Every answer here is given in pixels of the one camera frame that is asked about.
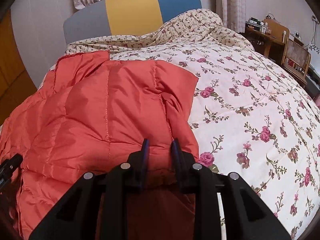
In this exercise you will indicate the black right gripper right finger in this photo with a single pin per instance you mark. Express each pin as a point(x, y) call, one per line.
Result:
point(194, 178)

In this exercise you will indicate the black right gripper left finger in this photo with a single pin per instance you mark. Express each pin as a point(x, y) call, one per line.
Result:
point(122, 181)

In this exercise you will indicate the orange puffer jacket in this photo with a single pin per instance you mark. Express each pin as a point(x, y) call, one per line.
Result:
point(88, 116)

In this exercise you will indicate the floral quilted comforter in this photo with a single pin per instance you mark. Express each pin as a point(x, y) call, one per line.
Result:
point(248, 114)

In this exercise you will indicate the wooden wardrobe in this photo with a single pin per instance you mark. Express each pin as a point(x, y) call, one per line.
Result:
point(16, 84)

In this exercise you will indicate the wooden chair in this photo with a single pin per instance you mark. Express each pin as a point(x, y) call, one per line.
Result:
point(296, 62)

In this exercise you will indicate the wooden desk with clutter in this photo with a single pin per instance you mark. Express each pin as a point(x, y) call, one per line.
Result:
point(268, 37)

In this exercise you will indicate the grey yellow blue headboard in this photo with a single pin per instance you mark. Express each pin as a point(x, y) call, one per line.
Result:
point(123, 17)

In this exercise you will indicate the right patterned curtain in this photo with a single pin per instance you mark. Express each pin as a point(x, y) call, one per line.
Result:
point(234, 14)

